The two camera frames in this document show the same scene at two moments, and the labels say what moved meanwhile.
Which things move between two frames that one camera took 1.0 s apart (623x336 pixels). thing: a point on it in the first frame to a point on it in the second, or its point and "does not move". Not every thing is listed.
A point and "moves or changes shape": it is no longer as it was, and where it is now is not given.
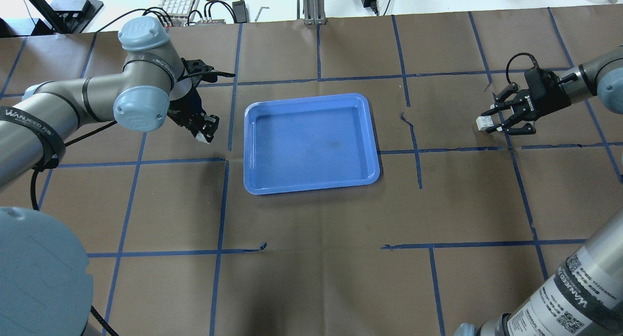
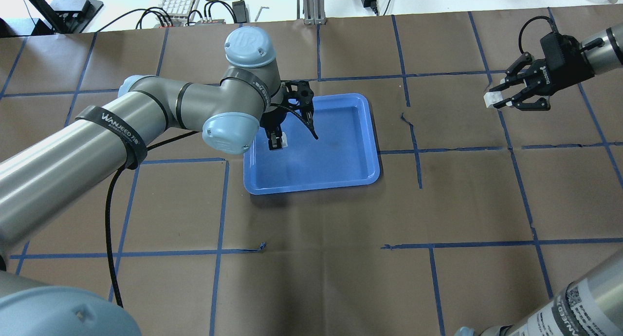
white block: x=484 y=122 moves or changes shape
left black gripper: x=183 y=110 to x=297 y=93
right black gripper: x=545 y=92 to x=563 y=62
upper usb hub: x=216 y=21 does not move
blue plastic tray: x=304 y=143 does not move
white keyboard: x=177 y=1 does not move
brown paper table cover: x=464 y=225 does not move
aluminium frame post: x=314 y=6 does not move
